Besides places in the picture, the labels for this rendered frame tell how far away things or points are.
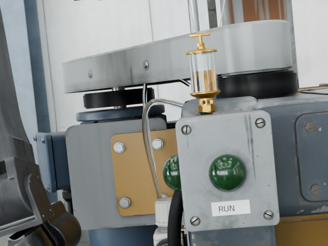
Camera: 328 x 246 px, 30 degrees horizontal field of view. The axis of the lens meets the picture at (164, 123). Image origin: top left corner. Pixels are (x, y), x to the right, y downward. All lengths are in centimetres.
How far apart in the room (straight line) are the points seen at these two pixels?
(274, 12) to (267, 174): 58
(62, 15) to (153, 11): 85
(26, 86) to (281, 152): 500
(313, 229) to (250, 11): 38
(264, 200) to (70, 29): 543
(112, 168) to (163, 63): 24
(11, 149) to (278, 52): 32
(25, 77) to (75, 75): 453
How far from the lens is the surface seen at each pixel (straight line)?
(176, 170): 49
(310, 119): 54
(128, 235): 98
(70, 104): 586
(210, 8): 109
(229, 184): 47
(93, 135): 94
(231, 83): 65
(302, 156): 54
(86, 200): 95
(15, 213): 71
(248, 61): 65
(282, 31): 66
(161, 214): 76
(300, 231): 85
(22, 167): 72
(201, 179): 49
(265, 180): 49
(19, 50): 552
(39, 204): 71
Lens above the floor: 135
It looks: 3 degrees down
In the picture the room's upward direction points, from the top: 6 degrees counter-clockwise
